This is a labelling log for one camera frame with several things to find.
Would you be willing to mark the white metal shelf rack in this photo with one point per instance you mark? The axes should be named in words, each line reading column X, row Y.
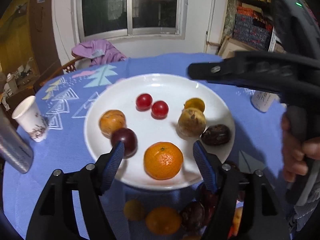
column 272, row 38

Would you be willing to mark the blue printed tablecloth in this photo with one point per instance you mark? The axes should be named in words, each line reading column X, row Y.
column 62, row 180

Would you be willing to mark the grey knitted clothing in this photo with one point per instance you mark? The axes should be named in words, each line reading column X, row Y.
column 305, row 217

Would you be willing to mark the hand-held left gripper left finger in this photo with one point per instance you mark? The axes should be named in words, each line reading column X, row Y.
column 112, row 170

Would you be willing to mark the wooden picture frame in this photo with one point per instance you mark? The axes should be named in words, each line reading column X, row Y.
column 232, row 47

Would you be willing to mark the wooden cabinet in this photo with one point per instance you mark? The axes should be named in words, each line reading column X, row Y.
column 20, row 42

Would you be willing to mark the stainless steel bottle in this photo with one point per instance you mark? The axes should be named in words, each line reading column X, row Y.
column 15, row 147

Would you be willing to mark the purple cloth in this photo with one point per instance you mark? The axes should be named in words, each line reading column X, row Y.
column 100, row 52

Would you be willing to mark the white plate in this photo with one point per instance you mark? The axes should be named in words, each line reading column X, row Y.
column 150, row 127

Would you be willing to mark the wicker chair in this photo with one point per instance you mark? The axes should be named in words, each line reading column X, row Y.
column 67, row 67

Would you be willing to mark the white paper cup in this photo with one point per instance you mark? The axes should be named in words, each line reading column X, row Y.
column 30, row 120

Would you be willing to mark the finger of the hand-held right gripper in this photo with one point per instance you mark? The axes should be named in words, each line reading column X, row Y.
column 225, row 72

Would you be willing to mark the white board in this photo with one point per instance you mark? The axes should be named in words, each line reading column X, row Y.
column 217, row 17

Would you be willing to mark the orange tangerine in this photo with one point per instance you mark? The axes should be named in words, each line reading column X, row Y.
column 163, row 220
column 163, row 160

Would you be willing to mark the white framed window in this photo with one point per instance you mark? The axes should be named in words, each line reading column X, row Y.
column 105, row 5

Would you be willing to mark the stack of patterned boxes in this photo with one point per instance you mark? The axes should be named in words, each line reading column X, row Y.
column 250, row 27

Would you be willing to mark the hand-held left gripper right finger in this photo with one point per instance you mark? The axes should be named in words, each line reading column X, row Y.
column 205, row 167

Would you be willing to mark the yellow orange tomato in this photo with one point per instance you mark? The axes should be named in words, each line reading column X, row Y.
column 134, row 209
column 196, row 103

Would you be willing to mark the person's right hand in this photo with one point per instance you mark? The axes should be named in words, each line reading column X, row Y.
column 292, row 155

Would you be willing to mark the white drink can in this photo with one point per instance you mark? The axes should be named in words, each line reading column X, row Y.
column 261, row 101

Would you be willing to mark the red cherry tomato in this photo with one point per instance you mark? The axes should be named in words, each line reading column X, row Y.
column 144, row 101
column 159, row 109

